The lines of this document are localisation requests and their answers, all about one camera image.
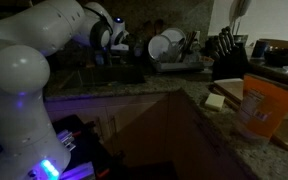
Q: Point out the white dinner plate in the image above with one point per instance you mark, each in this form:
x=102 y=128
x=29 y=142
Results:
x=159 y=46
x=174 y=35

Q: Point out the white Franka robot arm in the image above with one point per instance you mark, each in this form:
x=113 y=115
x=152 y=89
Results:
x=14 y=100

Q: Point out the blue white soap bottle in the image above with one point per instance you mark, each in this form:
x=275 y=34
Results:
x=99 y=58

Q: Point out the cutlery caddy with utensils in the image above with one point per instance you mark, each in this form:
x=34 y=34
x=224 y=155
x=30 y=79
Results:
x=190 y=46

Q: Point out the steel sink basin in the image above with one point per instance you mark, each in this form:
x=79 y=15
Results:
x=117 y=75

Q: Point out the small soap dispenser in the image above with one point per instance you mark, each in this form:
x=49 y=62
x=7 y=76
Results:
x=138 y=48

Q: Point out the black robot stand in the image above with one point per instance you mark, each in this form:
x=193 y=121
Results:
x=84 y=143

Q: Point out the white kitchen utensil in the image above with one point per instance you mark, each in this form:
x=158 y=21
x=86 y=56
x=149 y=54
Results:
x=239 y=8

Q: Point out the black bowl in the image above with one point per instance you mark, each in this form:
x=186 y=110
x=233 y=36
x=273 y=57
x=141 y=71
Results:
x=282 y=56

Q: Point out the dark wooden spoon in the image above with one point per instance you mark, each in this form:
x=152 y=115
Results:
x=159 y=26

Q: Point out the grey dish rack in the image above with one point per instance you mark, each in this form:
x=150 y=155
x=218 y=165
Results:
x=177 y=65

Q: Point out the plain-sided base cabinet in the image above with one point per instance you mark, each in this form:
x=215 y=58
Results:
x=170 y=133

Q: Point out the clear plastic container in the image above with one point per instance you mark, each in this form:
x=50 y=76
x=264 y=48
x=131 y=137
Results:
x=173 y=53

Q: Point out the black knife block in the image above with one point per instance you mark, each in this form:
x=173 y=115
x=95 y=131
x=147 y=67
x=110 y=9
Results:
x=229 y=63

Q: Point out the wooden rolling pin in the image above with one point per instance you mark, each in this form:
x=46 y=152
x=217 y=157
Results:
x=280 y=83

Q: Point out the wooden bowl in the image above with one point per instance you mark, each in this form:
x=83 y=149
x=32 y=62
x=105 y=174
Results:
x=280 y=42

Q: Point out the light wooden cutting board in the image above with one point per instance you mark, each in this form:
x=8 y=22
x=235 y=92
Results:
x=230 y=88

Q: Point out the base cabinet with panel doors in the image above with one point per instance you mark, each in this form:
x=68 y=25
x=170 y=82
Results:
x=84 y=110

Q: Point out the orange snack pack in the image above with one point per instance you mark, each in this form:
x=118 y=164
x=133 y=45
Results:
x=267 y=110

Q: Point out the pale yellow sponge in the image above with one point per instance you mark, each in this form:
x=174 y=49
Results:
x=214 y=101

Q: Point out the orange dish sponge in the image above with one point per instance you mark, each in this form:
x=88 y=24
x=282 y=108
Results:
x=90 y=64

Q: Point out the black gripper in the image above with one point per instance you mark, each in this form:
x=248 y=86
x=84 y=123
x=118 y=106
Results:
x=122 y=57

